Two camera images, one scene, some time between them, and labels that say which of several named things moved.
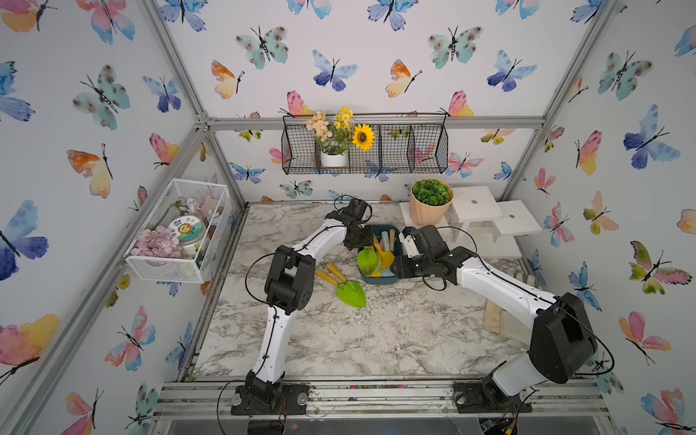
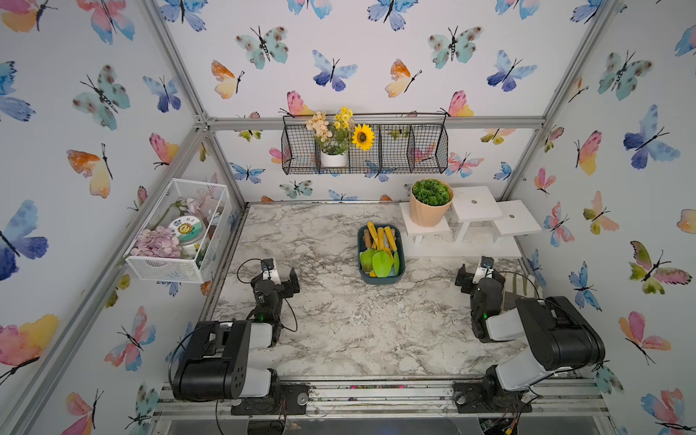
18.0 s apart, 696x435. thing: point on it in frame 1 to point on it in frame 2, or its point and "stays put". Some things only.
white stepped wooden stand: x=494 y=227 stays put
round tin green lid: x=189 y=229 stays put
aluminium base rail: x=369 y=401 stays put
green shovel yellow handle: x=369 y=261 stays put
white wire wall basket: x=185 y=235 stays put
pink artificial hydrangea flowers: x=159 y=241 stays put
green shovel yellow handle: x=349 y=291 to x=381 y=260
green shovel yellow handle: x=343 y=285 to x=396 y=263
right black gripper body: x=414 y=266 to x=474 y=316
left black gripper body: x=362 y=236 to x=279 y=296
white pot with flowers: x=333 y=139 stays put
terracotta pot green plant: x=430 y=201 stays put
